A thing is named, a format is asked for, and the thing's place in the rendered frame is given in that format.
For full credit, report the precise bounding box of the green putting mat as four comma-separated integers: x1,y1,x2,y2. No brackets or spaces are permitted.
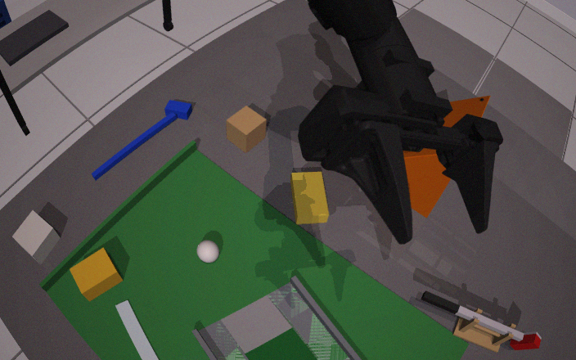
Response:
47,150,469,360

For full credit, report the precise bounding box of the white golf ball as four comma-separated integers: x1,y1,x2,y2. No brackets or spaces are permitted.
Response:
196,241,219,263

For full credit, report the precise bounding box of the red golf putter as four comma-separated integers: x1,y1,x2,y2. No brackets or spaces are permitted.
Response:
421,291,542,350

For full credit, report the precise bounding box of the blue putter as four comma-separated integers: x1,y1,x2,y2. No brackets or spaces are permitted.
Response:
92,100,192,180

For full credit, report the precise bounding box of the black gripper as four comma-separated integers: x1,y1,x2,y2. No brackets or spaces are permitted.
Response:
298,45,503,245

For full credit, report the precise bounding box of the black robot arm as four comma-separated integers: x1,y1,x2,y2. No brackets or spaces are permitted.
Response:
308,0,415,70

